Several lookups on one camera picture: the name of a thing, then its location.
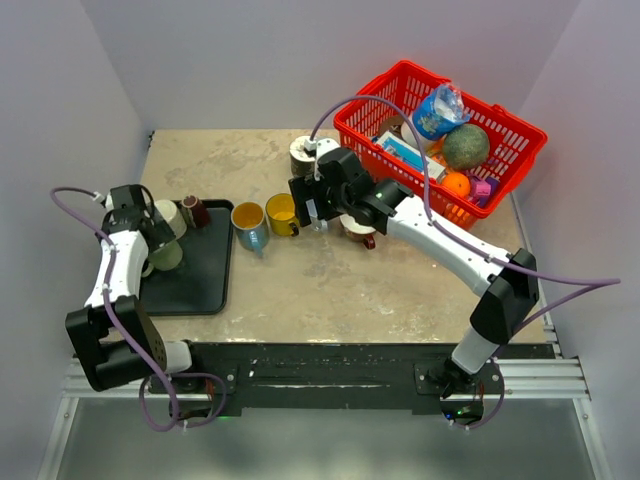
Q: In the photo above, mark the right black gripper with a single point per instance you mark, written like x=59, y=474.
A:
x=306, y=188

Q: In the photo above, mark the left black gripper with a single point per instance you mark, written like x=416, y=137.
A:
x=163, y=234

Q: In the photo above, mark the yellow mug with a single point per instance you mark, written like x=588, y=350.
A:
x=280, y=210

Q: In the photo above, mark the pale blue mug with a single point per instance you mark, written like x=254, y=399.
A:
x=318, y=225

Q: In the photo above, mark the brown floral mug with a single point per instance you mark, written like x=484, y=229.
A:
x=357, y=232

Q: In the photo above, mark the teal rimmed mug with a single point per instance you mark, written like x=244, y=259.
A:
x=250, y=225

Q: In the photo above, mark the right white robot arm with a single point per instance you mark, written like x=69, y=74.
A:
x=504, y=282

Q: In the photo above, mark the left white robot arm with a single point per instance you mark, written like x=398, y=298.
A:
x=114, y=339

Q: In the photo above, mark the white cream mug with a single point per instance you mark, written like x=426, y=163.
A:
x=170, y=212

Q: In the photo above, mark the pale green mug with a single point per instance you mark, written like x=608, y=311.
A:
x=166, y=258

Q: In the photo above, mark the dark maroon mug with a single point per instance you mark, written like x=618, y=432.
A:
x=194, y=212

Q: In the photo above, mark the black labelled can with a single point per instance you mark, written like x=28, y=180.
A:
x=302, y=163

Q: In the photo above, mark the blue white box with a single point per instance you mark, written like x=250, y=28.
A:
x=410, y=156

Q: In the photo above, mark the black plastic tray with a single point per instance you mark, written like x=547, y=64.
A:
x=199, y=284

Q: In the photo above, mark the orange fruit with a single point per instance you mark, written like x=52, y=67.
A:
x=458, y=183

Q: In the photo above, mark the red plastic basket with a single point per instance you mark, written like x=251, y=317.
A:
x=514, y=143

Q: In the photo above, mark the blue white snack bag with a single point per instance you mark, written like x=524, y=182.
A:
x=440, y=112

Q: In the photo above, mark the green melon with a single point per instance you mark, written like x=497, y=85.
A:
x=466, y=147

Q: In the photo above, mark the purple toy block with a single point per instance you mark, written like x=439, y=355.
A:
x=482, y=190

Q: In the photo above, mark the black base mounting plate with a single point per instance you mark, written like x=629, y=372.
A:
x=377, y=376

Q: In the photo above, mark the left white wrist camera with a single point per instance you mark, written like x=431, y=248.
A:
x=105, y=201

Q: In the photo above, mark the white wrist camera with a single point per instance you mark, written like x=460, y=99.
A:
x=105, y=201
x=315, y=149

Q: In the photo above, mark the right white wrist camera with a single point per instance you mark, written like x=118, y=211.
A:
x=315, y=149

